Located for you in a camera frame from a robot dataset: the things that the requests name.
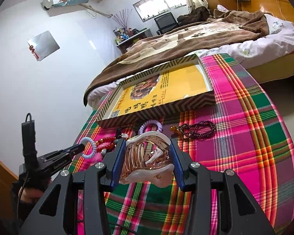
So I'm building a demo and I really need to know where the person's left hand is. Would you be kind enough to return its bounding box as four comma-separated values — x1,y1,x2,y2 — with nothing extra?
17,180,45,204

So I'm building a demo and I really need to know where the red hanging ornament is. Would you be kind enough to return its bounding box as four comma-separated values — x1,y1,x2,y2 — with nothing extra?
28,43,40,61

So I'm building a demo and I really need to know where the pink plaid tablecloth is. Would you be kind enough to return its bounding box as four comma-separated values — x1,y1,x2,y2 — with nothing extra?
68,53,294,235

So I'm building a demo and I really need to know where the pearl gold hair claw clip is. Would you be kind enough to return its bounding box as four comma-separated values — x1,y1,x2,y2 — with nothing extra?
119,131,175,188

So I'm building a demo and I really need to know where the dark garnet bead bracelet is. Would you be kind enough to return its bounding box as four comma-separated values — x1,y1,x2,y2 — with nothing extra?
169,120,217,141

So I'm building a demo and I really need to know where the black office chair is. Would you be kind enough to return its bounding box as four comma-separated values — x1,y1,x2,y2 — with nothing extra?
154,12,179,35

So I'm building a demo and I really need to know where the light blue spiral hair tie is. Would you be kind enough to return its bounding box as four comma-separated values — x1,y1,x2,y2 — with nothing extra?
78,136,98,160

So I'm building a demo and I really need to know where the red bead bracelet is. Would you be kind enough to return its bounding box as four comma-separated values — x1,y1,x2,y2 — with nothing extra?
95,135,117,153

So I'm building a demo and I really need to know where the brown fleece blanket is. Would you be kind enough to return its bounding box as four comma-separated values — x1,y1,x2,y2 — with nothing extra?
83,10,269,105

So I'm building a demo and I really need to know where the silver wall panel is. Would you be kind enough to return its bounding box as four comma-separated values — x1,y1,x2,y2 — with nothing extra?
31,31,60,61

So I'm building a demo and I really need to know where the purple branch decoration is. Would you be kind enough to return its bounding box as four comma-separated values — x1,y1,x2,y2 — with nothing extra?
112,8,132,30

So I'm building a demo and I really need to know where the window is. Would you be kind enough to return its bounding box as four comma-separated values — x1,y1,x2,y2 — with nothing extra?
133,0,187,22

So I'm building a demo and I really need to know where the cluttered desk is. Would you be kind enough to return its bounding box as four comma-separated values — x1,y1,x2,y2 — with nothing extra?
113,28,153,54

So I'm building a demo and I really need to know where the bed with floral sheet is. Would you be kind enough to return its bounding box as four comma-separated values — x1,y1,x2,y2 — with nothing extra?
84,12,294,106

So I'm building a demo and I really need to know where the purple spiral hair tie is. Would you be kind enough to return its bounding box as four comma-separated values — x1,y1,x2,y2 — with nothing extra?
138,119,164,135

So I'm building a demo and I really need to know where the wooden headboard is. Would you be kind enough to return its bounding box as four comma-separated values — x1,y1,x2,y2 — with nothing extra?
241,0,294,23

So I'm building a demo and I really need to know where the patterned cardboard tray yellow liner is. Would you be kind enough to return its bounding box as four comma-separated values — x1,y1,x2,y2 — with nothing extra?
95,54,216,128

